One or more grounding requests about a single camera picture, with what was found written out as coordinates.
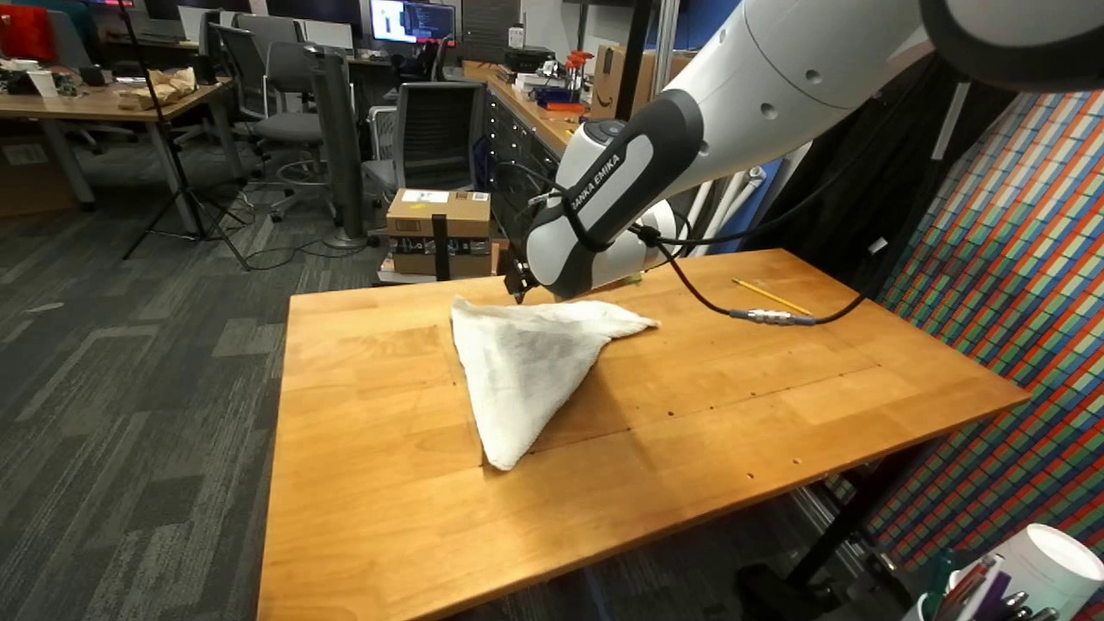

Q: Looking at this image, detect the grey office chair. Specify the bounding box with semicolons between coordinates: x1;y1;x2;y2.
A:
214;27;328;191

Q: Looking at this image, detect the white cloth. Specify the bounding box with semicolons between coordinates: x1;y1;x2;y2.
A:
448;300;652;473

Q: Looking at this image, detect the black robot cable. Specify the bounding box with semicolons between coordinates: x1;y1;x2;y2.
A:
488;150;895;330

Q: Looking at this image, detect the black tripod stand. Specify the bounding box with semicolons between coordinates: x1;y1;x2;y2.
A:
114;0;259;270

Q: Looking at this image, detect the computer monitor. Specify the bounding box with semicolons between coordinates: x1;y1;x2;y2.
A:
371;0;456;41

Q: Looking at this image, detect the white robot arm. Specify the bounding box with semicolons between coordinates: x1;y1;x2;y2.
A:
508;0;1104;300

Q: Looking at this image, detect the black vertical camera pole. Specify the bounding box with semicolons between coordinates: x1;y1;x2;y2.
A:
616;0;656;120

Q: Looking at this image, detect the large cardboard box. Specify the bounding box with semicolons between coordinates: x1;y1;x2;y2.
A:
588;44;664;120

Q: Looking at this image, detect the cardboard box on pallet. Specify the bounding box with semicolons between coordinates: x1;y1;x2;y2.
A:
388;191;498;280

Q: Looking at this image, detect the wooden office desk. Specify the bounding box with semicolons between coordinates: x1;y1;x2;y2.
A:
0;78;238;207

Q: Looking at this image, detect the grey drawer cabinet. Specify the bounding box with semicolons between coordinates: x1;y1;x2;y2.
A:
462;63;581;247

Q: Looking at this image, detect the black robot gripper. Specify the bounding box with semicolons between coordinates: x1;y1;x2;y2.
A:
505;257;540;303

